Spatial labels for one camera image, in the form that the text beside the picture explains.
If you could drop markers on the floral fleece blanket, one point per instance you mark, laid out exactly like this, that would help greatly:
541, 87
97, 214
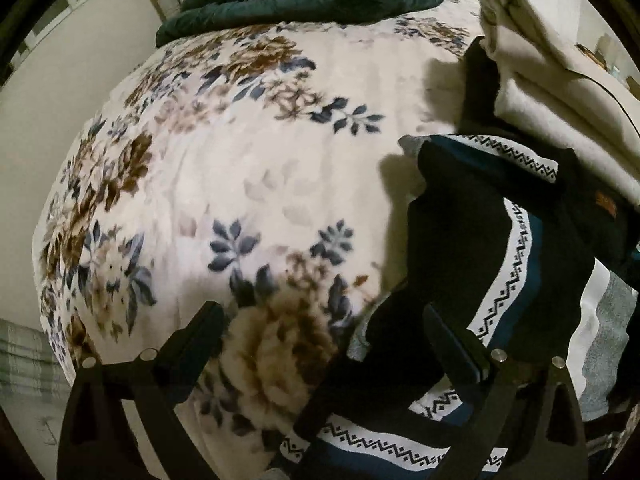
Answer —
240, 160

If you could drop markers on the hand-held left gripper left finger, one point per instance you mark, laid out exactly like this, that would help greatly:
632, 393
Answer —
200, 330

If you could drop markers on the plaid cloth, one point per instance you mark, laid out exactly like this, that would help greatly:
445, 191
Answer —
25, 360

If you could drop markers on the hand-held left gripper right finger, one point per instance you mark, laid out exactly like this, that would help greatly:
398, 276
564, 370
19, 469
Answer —
452, 345

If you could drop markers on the beige folded cloth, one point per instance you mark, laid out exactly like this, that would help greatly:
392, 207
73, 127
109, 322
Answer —
550, 110

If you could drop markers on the black patterned knit sweater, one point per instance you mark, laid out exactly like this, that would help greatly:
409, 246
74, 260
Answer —
460, 240

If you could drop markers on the black folded garment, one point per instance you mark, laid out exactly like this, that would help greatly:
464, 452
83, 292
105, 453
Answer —
482, 90

